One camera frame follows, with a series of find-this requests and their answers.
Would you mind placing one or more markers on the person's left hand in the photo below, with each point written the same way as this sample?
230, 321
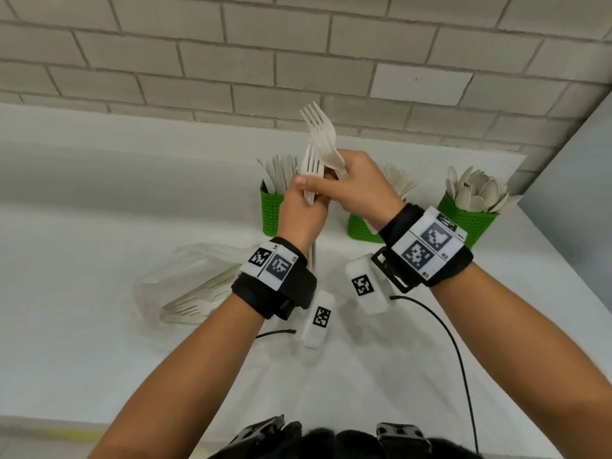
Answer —
299, 224

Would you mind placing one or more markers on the person's right hand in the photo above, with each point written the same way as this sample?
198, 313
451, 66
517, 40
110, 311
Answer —
368, 191

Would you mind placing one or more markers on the bunch of white plastic forks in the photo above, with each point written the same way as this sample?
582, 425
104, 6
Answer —
399, 179

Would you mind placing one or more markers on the bunch of white plastic knives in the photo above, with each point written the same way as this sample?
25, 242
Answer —
277, 172

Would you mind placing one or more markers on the handful of white plastic cutlery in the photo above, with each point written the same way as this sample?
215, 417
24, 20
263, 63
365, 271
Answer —
311, 167

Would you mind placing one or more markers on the handful of white plastic forks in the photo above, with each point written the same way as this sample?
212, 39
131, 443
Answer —
325, 133

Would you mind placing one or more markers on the clear plastic bag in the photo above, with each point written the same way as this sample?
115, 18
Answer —
191, 267

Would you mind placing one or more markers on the person's right forearm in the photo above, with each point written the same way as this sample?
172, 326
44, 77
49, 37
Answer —
521, 358

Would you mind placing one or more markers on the person's left forearm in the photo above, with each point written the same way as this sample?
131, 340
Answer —
181, 387

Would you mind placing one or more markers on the person's black clothing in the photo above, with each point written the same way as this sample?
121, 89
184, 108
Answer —
330, 444

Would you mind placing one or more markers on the black left wrist band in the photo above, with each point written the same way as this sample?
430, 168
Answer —
296, 291

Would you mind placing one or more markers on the black wrist band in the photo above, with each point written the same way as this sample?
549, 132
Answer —
454, 267
296, 291

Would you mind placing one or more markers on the black right wrist band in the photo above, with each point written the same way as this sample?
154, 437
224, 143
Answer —
454, 267

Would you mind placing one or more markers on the black harness buckle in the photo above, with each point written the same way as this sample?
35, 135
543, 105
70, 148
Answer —
401, 437
258, 430

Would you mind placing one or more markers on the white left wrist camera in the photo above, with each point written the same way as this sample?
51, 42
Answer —
315, 336

